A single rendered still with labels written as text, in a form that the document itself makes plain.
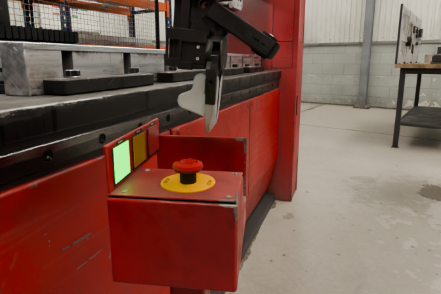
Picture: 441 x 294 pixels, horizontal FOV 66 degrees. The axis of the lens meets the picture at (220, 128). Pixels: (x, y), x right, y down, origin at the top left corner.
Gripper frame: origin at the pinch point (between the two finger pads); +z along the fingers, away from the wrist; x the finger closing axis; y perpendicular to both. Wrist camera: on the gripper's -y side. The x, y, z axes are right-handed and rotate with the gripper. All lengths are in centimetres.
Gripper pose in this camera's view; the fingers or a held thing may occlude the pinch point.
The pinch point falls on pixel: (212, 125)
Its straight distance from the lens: 52.8
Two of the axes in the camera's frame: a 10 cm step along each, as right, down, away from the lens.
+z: -0.9, 9.7, 2.1
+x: -1.3, 2.0, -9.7
